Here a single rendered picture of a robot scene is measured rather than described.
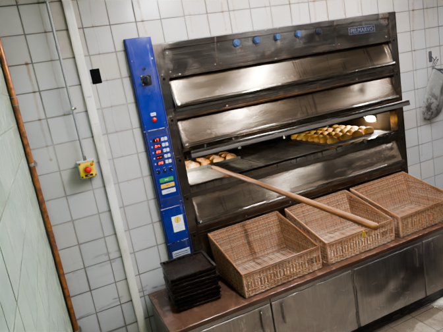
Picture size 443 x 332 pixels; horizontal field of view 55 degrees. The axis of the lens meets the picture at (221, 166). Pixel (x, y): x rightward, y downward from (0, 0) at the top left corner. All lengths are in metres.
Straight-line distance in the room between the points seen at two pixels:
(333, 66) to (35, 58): 1.99
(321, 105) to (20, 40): 1.99
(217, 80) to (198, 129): 0.34
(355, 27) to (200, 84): 1.30
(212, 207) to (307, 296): 0.82
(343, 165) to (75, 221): 1.97
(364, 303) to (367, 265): 0.26
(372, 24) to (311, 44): 0.57
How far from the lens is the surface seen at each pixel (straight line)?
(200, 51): 2.80
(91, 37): 2.63
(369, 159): 3.53
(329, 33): 3.30
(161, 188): 2.69
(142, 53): 2.64
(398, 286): 3.23
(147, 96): 2.63
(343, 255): 2.88
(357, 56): 3.43
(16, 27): 2.62
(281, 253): 3.03
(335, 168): 3.33
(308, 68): 3.15
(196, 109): 2.75
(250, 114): 2.91
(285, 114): 3.03
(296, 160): 3.11
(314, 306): 2.81
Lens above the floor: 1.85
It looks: 12 degrees down
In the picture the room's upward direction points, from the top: 10 degrees counter-clockwise
